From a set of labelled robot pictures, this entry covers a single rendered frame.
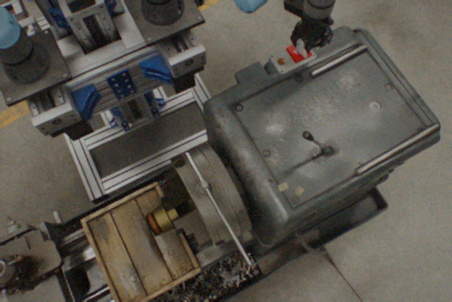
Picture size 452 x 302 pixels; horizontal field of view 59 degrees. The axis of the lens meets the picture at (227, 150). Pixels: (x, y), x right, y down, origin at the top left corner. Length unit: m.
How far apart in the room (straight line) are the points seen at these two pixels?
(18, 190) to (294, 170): 1.93
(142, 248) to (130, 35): 0.78
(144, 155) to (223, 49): 0.96
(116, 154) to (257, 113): 1.29
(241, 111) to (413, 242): 1.63
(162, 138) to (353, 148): 1.35
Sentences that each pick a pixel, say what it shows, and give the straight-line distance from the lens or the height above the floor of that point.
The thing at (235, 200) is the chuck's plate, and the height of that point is 1.21.
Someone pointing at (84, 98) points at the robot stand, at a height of 1.03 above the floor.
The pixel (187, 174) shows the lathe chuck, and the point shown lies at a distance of 1.14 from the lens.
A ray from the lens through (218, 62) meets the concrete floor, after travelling 2.75.
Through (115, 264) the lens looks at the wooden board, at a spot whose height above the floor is 0.89.
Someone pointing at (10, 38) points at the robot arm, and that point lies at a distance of 1.34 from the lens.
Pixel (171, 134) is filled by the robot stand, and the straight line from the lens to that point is 2.31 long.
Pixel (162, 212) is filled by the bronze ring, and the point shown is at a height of 1.12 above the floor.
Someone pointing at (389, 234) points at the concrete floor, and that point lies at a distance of 2.52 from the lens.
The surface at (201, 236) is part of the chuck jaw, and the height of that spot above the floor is 1.12.
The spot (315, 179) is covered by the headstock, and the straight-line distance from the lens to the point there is 1.13.
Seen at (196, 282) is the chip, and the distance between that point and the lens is 1.73.
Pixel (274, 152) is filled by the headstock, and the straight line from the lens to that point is 1.14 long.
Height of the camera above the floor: 2.32
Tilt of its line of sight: 70 degrees down
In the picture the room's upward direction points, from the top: 1 degrees counter-clockwise
